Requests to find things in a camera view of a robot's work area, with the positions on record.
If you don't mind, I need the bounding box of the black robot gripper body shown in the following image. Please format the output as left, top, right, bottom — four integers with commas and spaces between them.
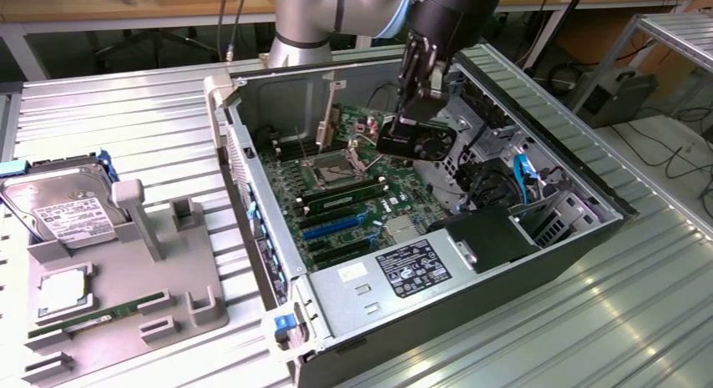
409, 0, 503, 64

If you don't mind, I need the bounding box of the graphics card with black fan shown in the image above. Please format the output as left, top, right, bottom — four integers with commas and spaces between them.
314, 78, 462, 162

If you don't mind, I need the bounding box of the metal drive cage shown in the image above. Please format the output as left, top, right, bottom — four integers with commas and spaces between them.
422, 91, 506, 185

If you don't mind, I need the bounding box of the metal socket cover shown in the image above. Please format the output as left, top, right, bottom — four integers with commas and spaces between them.
345, 138, 381, 172

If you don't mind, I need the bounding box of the CPU socket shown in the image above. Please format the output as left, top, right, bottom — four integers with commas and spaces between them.
303, 153, 374, 189

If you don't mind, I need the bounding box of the open black PC case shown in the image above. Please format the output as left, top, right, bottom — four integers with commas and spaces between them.
203, 43, 642, 388

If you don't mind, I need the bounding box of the green motherboard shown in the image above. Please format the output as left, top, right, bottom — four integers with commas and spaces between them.
259, 128, 450, 273

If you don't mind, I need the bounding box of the installed RAM stick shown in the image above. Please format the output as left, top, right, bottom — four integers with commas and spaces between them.
299, 179, 390, 212

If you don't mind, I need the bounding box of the black box on floor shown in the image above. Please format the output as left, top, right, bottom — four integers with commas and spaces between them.
577, 70, 660, 128

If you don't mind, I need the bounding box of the silver chipset heatsink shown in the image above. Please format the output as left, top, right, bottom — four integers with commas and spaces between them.
383, 219, 421, 244

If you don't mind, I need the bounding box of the black plastic shroud box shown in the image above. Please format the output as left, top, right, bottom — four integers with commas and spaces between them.
442, 204, 542, 275

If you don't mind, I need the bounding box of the blue expansion slot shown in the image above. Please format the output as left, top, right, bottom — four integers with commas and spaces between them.
299, 218, 365, 241

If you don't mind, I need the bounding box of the black expansion slot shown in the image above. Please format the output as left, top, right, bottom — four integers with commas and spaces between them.
307, 235, 370, 256
310, 246, 374, 269

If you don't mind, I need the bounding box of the wooden desk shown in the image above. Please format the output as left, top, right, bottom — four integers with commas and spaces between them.
0, 0, 697, 83

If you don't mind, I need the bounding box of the grey power supply with label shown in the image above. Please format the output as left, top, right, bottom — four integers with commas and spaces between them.
303, 229, 481, 340

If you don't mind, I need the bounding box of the blue disk caddy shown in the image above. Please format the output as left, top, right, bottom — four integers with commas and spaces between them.
0, 149, 122, 185

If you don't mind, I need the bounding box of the hard disk with white label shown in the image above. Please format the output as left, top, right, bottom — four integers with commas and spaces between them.
0, 163, 134, 250

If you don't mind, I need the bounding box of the grey parts rack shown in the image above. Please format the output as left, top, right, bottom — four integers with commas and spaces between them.
21, 178, 232, 385

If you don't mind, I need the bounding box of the silver CPU chip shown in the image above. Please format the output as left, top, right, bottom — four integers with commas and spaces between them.
40, 272, 91, 313

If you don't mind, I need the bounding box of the green loose RAM stick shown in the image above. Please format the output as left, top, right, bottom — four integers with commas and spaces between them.
27, 300, 168, 338

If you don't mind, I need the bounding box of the black cable inside case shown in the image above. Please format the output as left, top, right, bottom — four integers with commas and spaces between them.
365, 82, 403, 113

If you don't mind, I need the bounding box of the blue wire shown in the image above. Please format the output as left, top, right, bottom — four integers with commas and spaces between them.
514, 151, 541, 206

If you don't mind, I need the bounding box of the hanging thin cable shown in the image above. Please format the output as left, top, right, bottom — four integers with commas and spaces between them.
214, 0, 246, 64

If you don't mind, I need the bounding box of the metal frame table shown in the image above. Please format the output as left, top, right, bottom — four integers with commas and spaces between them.
568, 13, 713, 113

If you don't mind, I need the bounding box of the black cable on white table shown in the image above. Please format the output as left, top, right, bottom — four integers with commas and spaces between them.
612, 123, 713, 184

